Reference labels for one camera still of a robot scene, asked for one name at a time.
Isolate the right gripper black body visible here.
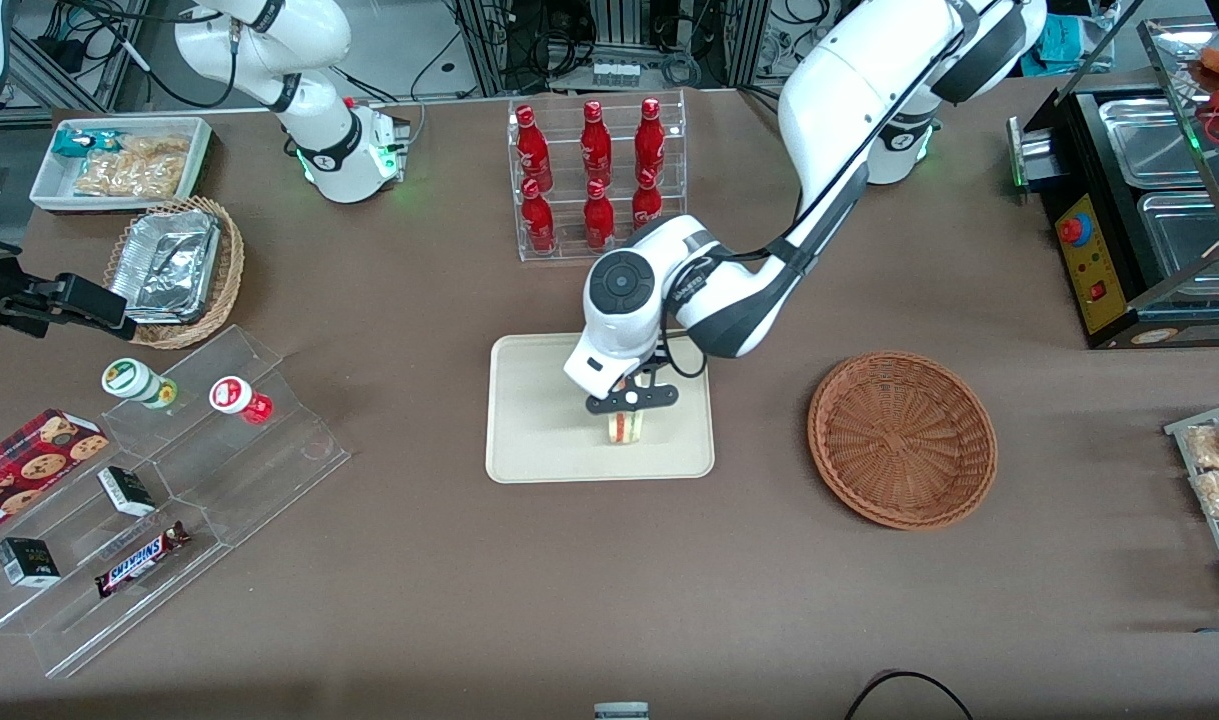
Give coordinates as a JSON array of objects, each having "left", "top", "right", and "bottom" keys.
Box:
[{"left": 0, "top": 256, "right": 61, "bottom": 329}]

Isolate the cream rectangular serving tray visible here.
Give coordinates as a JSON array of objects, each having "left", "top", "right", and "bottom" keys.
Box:
[{"left": 486, "top": 333, "right": 716, "bottom": 484}]

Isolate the light wicker basket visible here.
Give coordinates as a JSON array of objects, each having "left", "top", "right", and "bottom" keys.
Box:
[{"left": 104, "top": 197, "right": 245, "bottom": 350}]

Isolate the brown wicker basket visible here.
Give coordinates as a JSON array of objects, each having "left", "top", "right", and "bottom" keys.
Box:
[{"left": 807, "top": 350, "right": 998, "bottom": 530}]

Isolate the aluminium foil container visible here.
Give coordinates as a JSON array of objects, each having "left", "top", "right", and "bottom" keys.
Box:
[{"left": 109, "top": 210, "right": 222, "bottom": 323}]

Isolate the green lid sunflower jar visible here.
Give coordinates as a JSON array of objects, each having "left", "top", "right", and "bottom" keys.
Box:
[{"left": 102, "top": 358, "right": 178, "bottom": 411}]

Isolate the white plastic snack bin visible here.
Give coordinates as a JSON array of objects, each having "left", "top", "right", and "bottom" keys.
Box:
[{"left": 29, "top": 117, "right": 213, "bottom": 213}]

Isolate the clear acrylic bottle rack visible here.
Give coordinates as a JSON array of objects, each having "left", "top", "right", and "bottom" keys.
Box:
[{"left": 507, "top": 90, "right": 688, "bottom": 263}]

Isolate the beige snack packet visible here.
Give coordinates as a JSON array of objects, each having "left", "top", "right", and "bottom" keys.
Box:
[{"left": 74, "top": 135, "right": 192, "bottom": 198}]

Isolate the red drink bottle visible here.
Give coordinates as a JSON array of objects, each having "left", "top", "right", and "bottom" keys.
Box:
[
  {"left": 580, "top": 100, "right": 613, "bottom": 186},
  {"left": 634, "top": 97, "right": 666, "bottom": 183},
  {"left": 515, "top": 105, "right": 553, "bottom": 191},
  {"left": 583, "top": 178, "right": 615, "bottom": 249},
  {"left": 631, "top": 168, "right": 663, "bottom": 231},
  {"left": 522, "top": 178, "right": 556, "bottom": 253}
]

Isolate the green blue snack packet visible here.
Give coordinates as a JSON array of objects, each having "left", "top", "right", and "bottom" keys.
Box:
[{"left": 53, "top": 130, "right": 120, "bottom": 159}]

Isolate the red lid strawberry jar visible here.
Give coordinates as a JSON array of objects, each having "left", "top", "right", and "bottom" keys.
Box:
[{"left": 209, "top": 376, "right": 274, "bottom": 425}]

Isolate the red tartan cookie box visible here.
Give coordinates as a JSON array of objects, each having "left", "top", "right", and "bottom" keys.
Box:
[{"left": 0, "top": 408, "right": 110, "bottom": 546}]

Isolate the black box white text label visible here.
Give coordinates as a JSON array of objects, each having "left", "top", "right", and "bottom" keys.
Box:
[{"left": 97, "top": 466, "right": 157, "bottom": 518}]

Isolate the clear acrylic stepped shelf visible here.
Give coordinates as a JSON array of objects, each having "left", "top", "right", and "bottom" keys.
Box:
[{"left": 0, "top": 325, "right": 352, "bottom": 681}]

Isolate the Snickers chocolate bar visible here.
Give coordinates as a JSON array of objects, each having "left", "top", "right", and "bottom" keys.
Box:
[{"left": 95, "top": 521, "right": 192, "bottom": 599}]

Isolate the black box gold Face print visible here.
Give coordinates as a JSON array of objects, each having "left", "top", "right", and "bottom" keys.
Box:
[{"left": 0, "top": 537, "right": 61, "bottom": 587}]

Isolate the black food warmer machine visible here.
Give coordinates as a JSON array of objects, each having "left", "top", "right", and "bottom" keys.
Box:
[{"left": 1007, "top": 15, "right": 1219, "bottom": 351}]

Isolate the steel warmer pan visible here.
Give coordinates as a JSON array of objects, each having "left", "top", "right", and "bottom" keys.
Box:
[
  {"left": 1137, "top": 190, "right": 1219, "bottom": 283},
  {"left": 1097, "top": 97, "right": 1215, "bottom": 189}
]

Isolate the black cable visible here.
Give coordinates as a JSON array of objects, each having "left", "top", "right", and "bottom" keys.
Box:
[{"left": 844, "top": 670, "right": 975, "bottom": 720}]

